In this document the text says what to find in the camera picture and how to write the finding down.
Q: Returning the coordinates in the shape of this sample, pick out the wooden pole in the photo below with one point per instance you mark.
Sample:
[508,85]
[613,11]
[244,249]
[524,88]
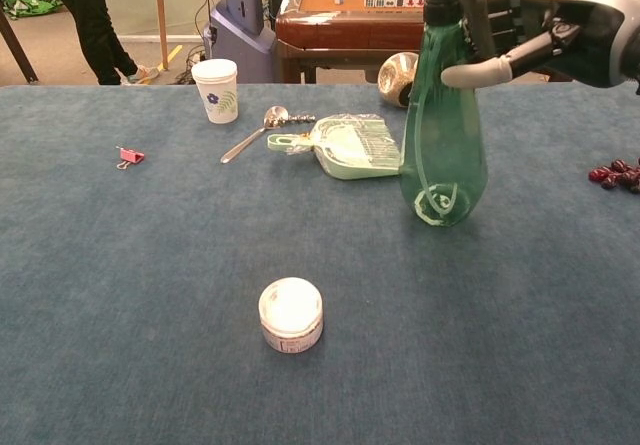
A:
[161,15]

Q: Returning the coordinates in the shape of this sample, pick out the dark slanted pole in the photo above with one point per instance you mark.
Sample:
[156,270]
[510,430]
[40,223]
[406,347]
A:
[17,50]

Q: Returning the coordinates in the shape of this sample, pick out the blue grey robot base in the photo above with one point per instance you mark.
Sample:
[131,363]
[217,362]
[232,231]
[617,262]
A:
[240,35]

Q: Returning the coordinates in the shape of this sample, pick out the white round cream jar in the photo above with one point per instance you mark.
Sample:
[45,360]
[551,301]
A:
[290,315]

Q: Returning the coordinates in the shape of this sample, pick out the paper cup with flower print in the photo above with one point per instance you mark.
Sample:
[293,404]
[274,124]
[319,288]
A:
[216,90]

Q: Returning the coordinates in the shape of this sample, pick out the person in black trousers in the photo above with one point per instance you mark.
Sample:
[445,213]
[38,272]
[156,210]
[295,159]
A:
[92,25]

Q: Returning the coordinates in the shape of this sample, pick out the pink binder clip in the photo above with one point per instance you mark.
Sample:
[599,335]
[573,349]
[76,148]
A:
[131,155]

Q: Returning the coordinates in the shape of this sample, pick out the metal spoon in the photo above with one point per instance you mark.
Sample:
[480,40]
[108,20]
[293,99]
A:
[276,116]

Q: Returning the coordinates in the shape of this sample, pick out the green dustpan set in wrap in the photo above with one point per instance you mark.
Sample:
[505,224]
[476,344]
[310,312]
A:
[350,152]

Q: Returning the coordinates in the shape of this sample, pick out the green bag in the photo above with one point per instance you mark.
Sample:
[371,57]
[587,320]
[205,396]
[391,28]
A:
[27,5]

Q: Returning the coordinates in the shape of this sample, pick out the wooden mahjong table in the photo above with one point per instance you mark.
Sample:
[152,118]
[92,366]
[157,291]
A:
[350,32]

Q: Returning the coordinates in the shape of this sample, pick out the round glass jar black lid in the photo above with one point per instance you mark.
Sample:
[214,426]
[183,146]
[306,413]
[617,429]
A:
[392,77]

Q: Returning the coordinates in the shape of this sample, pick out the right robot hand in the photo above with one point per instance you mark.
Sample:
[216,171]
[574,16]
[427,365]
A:
[590,25]

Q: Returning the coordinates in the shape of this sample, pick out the green plastic spray bottle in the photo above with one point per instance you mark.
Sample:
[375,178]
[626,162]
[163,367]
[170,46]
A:
[440,140]

